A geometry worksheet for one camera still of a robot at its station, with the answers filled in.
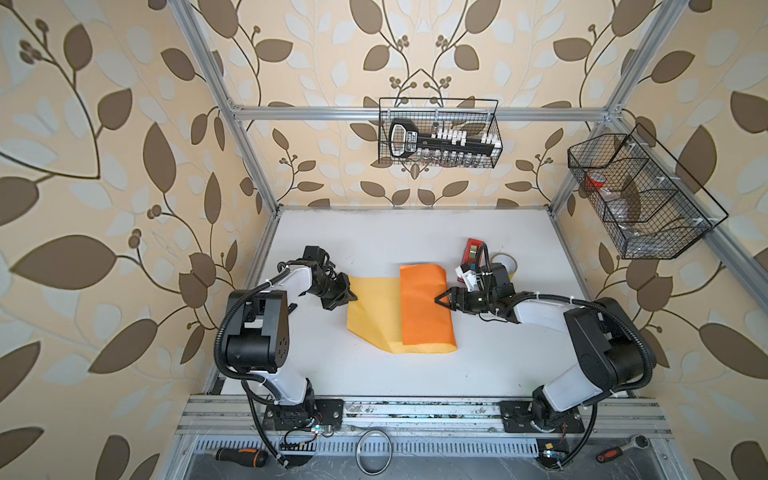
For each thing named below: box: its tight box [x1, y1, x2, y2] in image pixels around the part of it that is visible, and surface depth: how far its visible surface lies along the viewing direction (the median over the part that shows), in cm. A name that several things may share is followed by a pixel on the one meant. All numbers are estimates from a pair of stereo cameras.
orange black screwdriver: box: [203, 448, 269, 468], surface depth 69 cm
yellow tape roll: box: [490, 253, 518, 281], surface depth 103 cm
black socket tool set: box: [389, 119, 501, 159], surface depth 84 cm
